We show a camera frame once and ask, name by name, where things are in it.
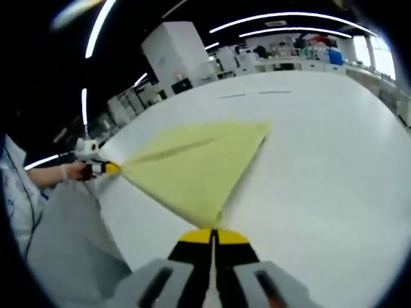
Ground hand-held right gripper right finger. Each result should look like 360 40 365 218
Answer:
213 228 317 308

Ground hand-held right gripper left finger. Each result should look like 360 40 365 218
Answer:
109 228 214 308

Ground yellow blue grey garment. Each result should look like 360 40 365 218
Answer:
120 120 274 230

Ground person's left hand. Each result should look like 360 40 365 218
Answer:
60 162 94 183

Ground black cabinet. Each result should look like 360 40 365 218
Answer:
171 78 194 96

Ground wide white pillar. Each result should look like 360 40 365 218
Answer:
141 21 213 94

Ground white flat strip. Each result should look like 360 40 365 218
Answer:
218 90 293 99

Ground white counter cabinet row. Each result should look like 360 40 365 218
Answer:
234 60 347 77

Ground blue storage bin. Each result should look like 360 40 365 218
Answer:
328 47 344 65

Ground black cable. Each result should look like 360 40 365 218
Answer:
25 189 44 256

